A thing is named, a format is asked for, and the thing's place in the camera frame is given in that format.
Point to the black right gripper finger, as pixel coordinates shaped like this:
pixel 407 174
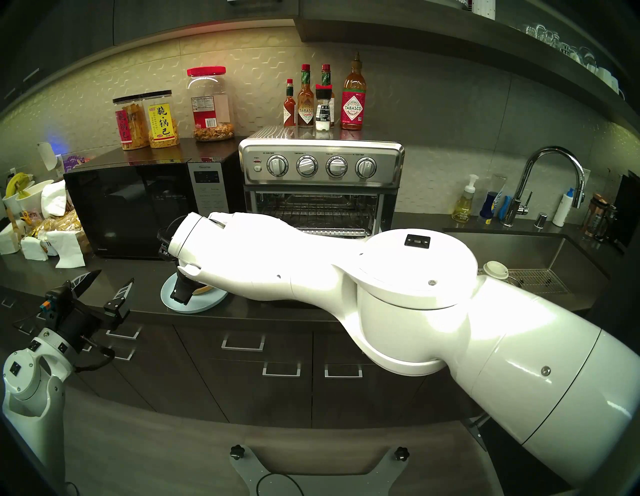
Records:
pixel 185 290

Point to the small red Tabasco bottle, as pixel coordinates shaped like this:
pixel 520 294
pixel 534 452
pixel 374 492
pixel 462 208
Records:
pixel 289 110

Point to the yellow label snack jar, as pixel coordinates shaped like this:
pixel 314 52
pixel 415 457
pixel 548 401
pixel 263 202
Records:
pixel 162 122

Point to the chrome gooseneck faucet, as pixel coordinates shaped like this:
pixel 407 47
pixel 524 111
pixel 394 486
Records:
pixel 509 216

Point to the white bowl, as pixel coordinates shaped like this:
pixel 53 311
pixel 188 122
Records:
pixel 32 197

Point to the red lid clear snack jar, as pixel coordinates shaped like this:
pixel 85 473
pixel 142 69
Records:
pixel 210 110

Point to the red label snack jar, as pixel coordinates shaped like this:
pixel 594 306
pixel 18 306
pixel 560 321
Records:
pixel 127 127

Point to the white paper napkin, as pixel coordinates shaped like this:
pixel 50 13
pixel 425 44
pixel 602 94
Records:
pixel 67 252

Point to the clear drinking glass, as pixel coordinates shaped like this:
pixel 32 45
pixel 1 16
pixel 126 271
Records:
pixel 585 54
pixel 531 31
pixel 550 37

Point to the white mug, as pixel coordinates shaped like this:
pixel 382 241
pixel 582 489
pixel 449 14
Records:
pixel 593 67
pixel 606 77

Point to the grey robot base bracket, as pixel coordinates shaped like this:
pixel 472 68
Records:
pixel 320 482

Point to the silver oven knob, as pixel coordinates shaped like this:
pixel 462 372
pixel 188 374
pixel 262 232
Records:
pixel 307 166
pixel 366 168
pixel 336 166
pixel 277 165

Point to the clear bag of bread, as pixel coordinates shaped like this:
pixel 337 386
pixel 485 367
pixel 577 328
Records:
pixel 57 222

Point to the large orange Tabasco bottle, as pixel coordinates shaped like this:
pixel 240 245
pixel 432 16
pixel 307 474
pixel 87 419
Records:
pixel 353 107

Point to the dark wood base cabinet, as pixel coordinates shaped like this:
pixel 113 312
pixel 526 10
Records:
pixel 250 400

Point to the stainless steel sink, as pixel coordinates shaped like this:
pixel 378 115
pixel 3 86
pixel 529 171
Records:
pixel 530 250

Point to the toasted bagel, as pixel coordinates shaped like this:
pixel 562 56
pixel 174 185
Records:
pixel 202 290

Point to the black silver microwave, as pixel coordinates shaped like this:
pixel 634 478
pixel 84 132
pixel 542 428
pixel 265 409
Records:
pixel 125 210

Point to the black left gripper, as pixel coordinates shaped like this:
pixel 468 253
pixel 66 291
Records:
pixel 75 317

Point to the brown sauce Tabasco bottle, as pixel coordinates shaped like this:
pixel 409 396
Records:
pixel 305 110

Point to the stainless steel toaster oven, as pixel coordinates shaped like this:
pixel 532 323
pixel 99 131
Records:
pixel 320 147

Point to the dark wall shelf unit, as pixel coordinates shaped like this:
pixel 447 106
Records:
pixel 400 30

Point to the yellow bananas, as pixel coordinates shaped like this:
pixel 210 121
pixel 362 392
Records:
pixel 15 182

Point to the yellow liquid soap dispenser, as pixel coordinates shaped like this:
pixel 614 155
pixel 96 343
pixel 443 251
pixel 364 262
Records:
pixel 465 205

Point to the green neck sauce bottle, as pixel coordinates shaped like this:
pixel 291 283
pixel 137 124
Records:
pixel 326 75

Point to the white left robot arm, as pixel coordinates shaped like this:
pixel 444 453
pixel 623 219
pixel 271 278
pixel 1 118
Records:
pixel 30 400

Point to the white bottle blue cap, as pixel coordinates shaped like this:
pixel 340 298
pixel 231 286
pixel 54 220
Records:
pixel 561 212

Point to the purple snack packet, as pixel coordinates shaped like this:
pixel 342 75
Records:
pixel 75 162

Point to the blue sponge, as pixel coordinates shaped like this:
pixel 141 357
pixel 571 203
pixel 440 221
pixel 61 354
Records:
pixel 504 207

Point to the blue dish soap bottle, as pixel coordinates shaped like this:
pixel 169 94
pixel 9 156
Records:
pixel 489 207

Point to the white container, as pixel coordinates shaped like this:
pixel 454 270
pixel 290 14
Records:
pixel 34 248

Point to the white paper bag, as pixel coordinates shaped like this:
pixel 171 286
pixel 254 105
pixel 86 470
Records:
pixel 54 200

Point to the black countertop appliance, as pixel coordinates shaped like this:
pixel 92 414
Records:
pixel 630 210

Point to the white box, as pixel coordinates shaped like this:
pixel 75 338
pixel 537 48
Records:
pixel 7 240

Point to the black bracket knob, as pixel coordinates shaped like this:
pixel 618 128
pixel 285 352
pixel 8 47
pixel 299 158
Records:
pixel 237 452
pixel 401 453

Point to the light blue plate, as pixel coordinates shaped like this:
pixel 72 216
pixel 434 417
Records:
pixel 200 303

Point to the white paper roll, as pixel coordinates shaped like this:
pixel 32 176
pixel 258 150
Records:
pixel 47 156

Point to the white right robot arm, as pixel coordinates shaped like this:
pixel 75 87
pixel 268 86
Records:
pixel 425 300

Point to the metal sink grid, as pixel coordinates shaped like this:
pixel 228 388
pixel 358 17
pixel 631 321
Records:
pixel 540 281

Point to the glass french press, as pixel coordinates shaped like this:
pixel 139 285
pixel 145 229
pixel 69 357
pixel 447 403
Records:
pixel 596 220

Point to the glass oven door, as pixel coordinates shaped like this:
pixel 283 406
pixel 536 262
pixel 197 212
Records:
pixel 300 303

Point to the white dotted cup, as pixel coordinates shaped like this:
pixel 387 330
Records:
pixel 482 7

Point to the chrome sink fitting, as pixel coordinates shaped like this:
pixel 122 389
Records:
pixel 540 221

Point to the grey wall cabinet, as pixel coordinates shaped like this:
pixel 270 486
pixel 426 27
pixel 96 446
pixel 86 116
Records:
pixel 175 20

